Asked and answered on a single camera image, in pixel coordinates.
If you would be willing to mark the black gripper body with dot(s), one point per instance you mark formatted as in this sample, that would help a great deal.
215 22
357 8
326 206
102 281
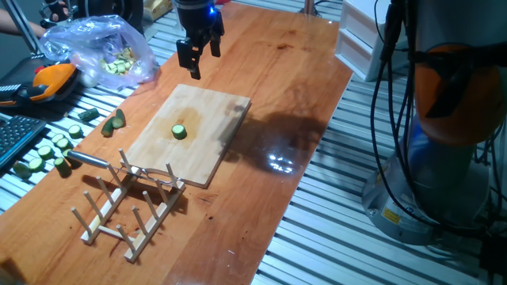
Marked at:
196 20

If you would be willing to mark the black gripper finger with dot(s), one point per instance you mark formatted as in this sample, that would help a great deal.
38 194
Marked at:
216 41
190 55

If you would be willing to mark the steel cleaver knife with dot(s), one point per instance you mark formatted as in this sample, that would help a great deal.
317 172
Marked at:
87 159

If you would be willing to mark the silver orange robot arm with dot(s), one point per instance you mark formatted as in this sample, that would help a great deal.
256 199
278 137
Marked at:
435 178

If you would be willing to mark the person left forearm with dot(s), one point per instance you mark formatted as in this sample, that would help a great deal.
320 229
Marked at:
20 23

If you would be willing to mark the chopped cucumber bits heap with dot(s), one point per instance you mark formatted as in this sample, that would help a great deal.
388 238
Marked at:
119 62

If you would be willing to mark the short cucumber chunk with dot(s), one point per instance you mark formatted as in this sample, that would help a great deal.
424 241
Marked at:
36 164
22 170
57 138
119 122
179 131
75 162
63 143
75 131
62 167
45 152

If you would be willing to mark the dark green cucumber end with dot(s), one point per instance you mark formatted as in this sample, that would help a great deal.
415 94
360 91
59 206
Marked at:
88 115

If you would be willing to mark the person left hand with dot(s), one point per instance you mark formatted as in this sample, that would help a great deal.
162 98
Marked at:
58 11

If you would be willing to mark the yellow packet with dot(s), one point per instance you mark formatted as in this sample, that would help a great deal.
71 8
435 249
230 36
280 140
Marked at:
156 8

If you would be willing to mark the wooden cutting board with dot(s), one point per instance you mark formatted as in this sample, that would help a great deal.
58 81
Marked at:
198 118

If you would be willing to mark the clear plastic bag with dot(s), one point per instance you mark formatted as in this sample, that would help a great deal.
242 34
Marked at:
79 43

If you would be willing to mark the orange black teach pendant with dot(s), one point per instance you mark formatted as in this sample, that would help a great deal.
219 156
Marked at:
51 81

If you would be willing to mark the wooden peg dish rack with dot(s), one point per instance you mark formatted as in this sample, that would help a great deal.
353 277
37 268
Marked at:
107 210

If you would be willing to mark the black keyboard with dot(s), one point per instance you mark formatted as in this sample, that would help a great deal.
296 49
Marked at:
17 136

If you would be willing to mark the metal frame post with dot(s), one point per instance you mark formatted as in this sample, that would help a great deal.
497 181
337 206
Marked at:
309 7

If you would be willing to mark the grey aluminium frame strut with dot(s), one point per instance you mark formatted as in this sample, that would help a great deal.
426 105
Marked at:
21 25

